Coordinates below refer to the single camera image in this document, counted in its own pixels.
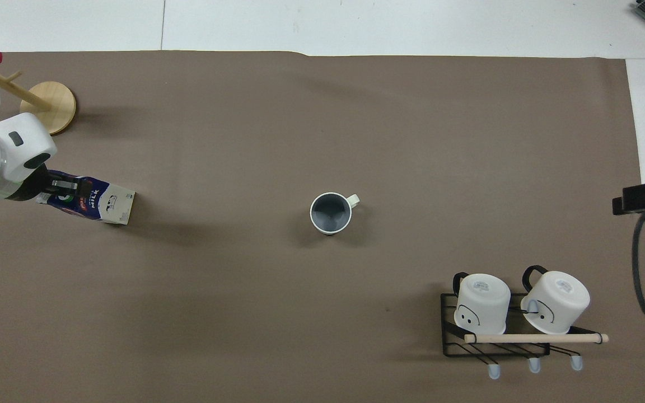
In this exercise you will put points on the wooden mug tree stand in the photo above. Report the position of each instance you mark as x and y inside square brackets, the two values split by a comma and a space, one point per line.
[54, 106]

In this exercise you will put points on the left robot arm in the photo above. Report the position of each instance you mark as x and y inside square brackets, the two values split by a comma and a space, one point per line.
[14, 148]

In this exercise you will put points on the white cup with grey inside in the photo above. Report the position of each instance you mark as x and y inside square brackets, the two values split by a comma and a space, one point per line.
[331, 214]

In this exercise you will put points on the blue and white milk carton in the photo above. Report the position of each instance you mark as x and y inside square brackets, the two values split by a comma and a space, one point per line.
[107, 204]

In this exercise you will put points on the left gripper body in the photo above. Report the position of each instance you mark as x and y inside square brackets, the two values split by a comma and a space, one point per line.
[30, 187]

